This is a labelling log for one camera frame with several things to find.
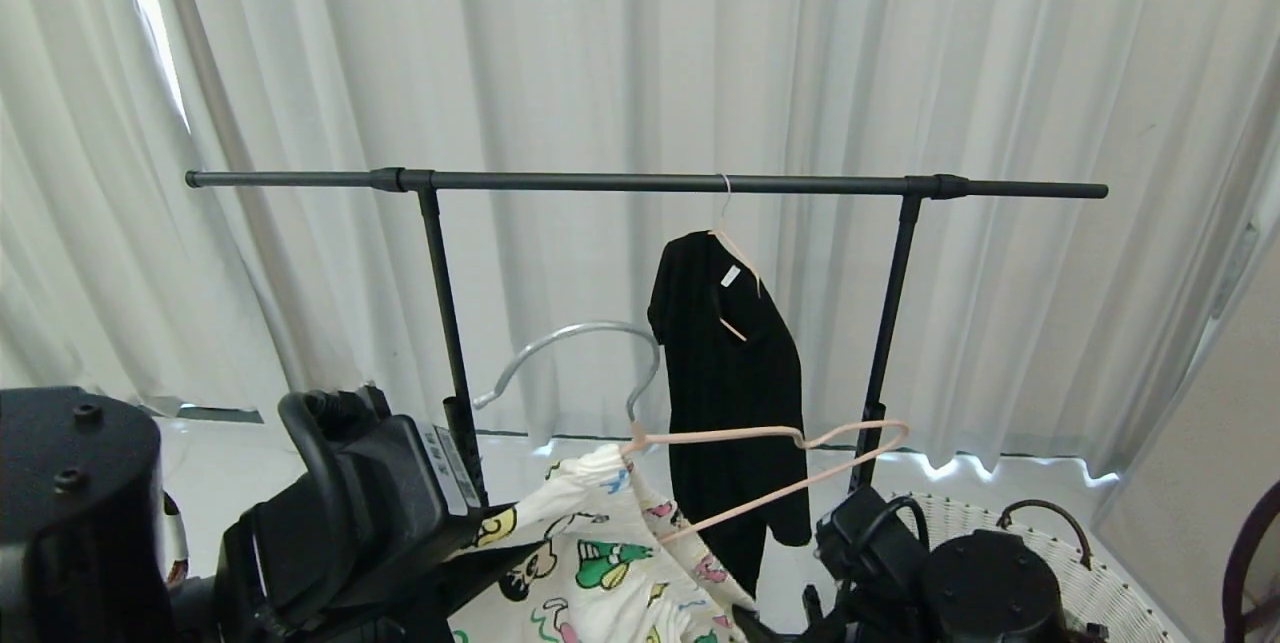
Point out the black garment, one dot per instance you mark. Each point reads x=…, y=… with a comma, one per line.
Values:
x=730, y=403

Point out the pink clothes hanger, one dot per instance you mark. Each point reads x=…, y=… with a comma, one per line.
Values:
x=720, y=435
x=735, y=248

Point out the cream printed garment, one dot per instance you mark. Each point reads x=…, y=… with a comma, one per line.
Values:
x=600, y=573

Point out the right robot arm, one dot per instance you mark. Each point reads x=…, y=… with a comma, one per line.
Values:
x=990, y=593

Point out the black clothes rack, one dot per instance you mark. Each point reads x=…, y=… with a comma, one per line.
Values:
x=650, y=183

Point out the white laundry basket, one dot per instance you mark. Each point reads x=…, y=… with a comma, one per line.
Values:
x=1100, y=583

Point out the white curtain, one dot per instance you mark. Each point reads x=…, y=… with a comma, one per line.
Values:
x=600, y=53

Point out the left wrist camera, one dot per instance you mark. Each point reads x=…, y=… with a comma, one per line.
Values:
x=390, y=513

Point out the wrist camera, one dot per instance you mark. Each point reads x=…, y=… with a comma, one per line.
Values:
x=390, y=513
x=870, y=553

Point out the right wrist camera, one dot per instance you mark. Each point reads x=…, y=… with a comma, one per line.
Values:
x=870, y=553

